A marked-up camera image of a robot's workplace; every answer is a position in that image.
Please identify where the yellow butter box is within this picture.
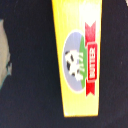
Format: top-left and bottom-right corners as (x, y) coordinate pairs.
(52, 0), (102, 117)

